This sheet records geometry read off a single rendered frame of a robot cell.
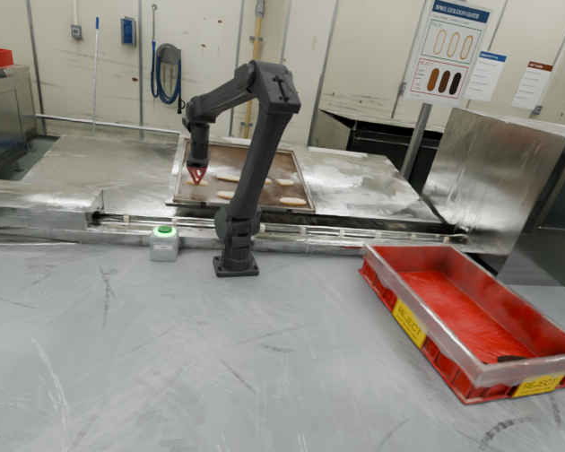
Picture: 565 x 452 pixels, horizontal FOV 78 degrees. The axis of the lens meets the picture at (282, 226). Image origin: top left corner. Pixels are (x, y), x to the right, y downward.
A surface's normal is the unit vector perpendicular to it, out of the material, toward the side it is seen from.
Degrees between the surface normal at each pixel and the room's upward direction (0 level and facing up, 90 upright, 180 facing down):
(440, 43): 90
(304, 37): 90
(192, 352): 0
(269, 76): 41
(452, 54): 90
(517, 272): 90
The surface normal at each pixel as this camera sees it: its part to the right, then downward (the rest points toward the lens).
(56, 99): 0.17, 0.46
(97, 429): 0.16, -0.89
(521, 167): -0.97, -0.07
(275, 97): 0.46, -0.38
